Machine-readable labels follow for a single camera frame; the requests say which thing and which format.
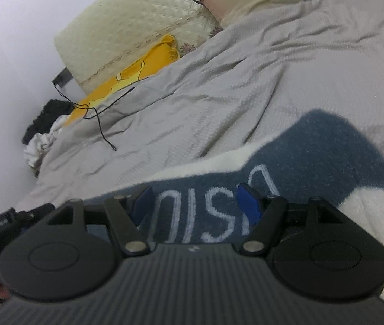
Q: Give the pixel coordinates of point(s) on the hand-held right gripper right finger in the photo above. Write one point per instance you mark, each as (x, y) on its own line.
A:
(250, 203)

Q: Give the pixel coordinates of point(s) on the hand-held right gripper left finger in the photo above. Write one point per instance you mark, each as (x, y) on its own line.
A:
(143, 204)

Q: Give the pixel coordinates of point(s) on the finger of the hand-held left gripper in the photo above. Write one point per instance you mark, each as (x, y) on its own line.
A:
(39, 214)

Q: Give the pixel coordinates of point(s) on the white sweater with blue stripes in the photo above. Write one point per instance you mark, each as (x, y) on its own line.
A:
(331, 149)

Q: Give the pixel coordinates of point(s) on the white clothes pile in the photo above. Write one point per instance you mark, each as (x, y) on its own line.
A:
(36, 149)

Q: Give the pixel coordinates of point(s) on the black clothes pile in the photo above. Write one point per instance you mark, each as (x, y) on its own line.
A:
(48, 115)

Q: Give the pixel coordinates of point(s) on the grey bed sheet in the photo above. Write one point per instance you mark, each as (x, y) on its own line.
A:
(246, 74)

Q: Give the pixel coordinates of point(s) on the black power strip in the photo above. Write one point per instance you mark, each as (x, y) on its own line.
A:
(62, 78)

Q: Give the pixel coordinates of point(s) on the yellow pillow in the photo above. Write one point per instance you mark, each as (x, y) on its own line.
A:
(158, 57)

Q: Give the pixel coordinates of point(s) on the cream quilted headboard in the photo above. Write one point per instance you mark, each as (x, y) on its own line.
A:
(127, 17)

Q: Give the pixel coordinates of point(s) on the plaid pillow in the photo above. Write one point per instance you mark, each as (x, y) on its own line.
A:
(246, 0)

